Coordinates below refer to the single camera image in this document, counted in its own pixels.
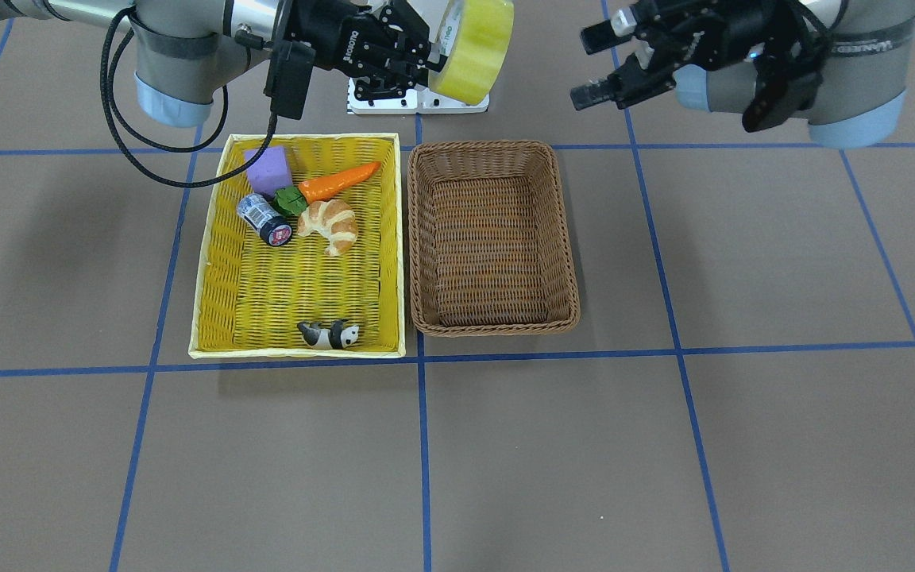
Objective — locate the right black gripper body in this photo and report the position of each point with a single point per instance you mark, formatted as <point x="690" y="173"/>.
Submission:
<point x="329" y="33"/>

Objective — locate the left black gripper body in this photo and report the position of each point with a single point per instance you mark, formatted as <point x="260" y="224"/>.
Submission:
<point x="718" y="33"/>

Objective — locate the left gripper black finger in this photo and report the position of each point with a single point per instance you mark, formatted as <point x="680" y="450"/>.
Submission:
<point x="633" y="82"/>
<point x="640" y="24"/>

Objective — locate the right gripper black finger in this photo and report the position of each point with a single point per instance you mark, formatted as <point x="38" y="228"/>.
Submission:
<point x="405" y="27"/>
<point x="390" y="78"/>

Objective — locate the yellow clear tape roll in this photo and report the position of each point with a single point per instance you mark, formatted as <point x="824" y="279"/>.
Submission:
<point x="474" y="38"/>

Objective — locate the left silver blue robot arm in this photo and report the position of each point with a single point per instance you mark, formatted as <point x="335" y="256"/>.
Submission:
<point x="840" y="65"/>

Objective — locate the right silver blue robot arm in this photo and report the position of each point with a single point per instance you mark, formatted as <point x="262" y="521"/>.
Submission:
<point x="186" y="50"/>

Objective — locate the brown wicker basket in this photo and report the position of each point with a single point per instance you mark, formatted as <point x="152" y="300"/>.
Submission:
<point x="489" y="249"/>

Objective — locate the toy croissant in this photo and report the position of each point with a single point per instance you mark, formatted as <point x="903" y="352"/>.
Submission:
<point x="332" y="219"/>

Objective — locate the purple foam cube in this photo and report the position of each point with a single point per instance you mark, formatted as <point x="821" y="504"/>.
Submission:
<point x="270" y="172"/>

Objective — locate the orange toy carrot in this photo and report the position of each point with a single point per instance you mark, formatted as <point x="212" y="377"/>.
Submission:
<point x="293" y="199"/>

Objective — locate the small blue labelled can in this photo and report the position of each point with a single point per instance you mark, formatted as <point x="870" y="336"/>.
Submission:
<point x="271" y="226"/>

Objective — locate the panda figurine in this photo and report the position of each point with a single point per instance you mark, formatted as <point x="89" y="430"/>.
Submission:
<point x="339" y="334"/>

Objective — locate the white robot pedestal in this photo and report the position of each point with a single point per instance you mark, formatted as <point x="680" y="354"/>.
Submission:
<point x="414" y="101"/>

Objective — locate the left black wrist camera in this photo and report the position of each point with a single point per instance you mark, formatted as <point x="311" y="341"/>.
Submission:
<point x="785" y="84"/>

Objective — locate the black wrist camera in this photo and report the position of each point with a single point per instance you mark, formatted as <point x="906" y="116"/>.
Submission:
<point x="289" y="73"/>
<point x="785" y="84"/>

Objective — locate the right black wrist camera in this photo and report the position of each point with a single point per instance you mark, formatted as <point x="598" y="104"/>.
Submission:
<point x="289" y="73"/>

